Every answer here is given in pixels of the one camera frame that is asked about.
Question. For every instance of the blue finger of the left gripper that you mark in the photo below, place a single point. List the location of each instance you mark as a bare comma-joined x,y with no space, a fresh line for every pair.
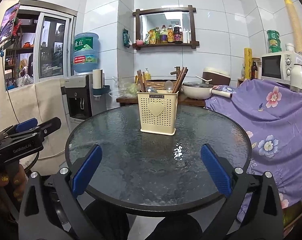
26,125

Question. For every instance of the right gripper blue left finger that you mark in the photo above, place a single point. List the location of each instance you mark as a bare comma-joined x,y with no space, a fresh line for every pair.
84,169

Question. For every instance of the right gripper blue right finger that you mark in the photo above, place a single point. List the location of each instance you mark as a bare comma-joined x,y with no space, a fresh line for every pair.
218,168

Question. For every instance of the all-steel spoon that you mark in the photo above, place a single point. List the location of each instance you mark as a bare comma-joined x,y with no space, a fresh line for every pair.
151,90

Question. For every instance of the brown wooden chopstick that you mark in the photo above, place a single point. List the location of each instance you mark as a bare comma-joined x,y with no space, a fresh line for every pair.
139,79

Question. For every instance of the beige cloth cover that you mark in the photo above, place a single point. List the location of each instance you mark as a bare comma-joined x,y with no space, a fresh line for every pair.
33,119

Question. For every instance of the water dispenser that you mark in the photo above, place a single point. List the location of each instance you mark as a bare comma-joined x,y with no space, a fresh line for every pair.
82,100

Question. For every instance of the round glass table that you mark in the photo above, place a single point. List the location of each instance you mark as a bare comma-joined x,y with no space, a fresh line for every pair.
155,175

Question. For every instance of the purple floral cloth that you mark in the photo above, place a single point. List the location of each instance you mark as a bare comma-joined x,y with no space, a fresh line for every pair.
271,115

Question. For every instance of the paper cup dispenser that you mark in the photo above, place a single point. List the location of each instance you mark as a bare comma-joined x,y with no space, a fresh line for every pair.
98,86

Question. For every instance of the white pan with lid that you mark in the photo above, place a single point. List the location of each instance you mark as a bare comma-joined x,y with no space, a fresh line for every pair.
202,91

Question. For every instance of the cream plastic utensil holder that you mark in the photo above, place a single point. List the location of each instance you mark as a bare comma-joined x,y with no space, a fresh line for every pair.
158,112

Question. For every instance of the phone on holder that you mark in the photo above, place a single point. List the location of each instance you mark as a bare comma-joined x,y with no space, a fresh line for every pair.
8,23

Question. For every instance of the blue water jug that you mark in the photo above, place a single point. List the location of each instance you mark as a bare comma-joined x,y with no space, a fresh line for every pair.
86,50

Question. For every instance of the brown white rice cooker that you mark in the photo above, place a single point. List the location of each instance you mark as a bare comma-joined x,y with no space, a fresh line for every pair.
217,77

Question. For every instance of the plastic bag with items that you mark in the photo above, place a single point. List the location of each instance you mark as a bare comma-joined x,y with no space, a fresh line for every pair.
124,89

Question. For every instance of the brown glass bottle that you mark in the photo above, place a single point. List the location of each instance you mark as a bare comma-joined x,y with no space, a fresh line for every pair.
254,71

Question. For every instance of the brass faucet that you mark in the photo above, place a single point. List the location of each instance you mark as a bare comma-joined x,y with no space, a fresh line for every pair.
176,72

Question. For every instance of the white microwave oven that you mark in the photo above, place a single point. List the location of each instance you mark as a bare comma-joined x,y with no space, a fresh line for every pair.
277,67

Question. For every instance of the yellow soap bottle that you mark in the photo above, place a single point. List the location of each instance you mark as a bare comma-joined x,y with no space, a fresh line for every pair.
147,74

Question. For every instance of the yellow roll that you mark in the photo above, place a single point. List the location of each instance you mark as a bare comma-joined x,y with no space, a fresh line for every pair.
247,63

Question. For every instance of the green stacked bowls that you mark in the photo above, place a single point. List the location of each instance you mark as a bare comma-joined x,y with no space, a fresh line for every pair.
274,43

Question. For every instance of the dark soy sauce bottle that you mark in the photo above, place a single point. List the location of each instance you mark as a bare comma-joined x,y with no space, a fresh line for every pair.
178,34

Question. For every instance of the beige tall roll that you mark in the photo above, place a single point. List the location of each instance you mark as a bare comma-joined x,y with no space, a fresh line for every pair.
295,24

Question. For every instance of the wooden framed wall shelf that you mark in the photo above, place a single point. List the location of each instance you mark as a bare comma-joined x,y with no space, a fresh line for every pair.
154,27

